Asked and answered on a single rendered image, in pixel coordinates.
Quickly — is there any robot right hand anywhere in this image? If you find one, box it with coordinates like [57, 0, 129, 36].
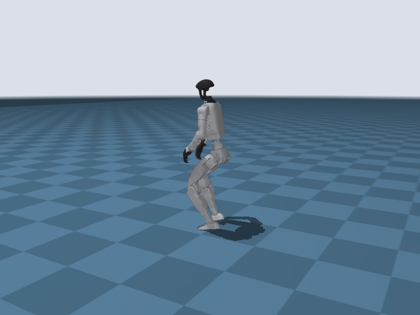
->
[195, 139, 206, 159]

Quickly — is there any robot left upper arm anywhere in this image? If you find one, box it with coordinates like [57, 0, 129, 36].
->
[197, 106, 209, 140]

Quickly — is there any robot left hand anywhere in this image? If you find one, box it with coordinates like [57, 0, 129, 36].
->
[183, 149, 192, 163]

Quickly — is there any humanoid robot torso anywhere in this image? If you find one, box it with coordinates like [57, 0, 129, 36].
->
[201, 101, 229, 164]

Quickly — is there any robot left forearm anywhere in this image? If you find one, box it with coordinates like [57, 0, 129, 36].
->
[185, 131, 201, 153]

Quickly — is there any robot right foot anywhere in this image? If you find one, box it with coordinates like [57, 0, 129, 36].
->
[212, 213, 224, 221]

